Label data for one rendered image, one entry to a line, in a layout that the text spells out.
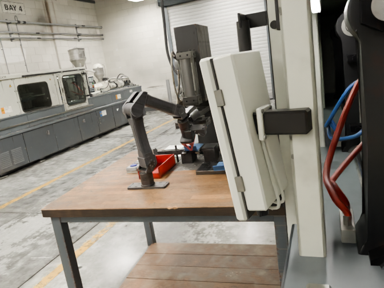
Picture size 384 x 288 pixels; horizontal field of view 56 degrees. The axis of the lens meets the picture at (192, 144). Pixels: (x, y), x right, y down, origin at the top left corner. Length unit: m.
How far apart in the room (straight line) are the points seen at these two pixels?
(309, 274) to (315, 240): 0.08
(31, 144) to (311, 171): 6.69
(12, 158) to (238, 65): 6.36
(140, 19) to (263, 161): 11.73
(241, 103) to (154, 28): 11.49
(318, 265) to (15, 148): 6.45
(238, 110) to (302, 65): 0.16
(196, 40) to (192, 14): 9.67
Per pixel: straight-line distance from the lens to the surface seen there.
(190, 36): 2.04
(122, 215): 1.59
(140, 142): 1.69
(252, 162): 0.80
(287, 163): 1.02
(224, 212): 1.43
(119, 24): 12.82
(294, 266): 0.90
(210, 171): 1.80
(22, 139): 7.14
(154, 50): 12.24
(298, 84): 0.80
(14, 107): 7.12
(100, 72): 9.76
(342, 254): 0.95
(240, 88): 0.78
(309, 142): 0.82
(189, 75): 1.96
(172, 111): 1.76
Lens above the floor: 1.46
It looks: 13 degrees down
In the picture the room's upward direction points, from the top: 8 degrees counter-clockwise
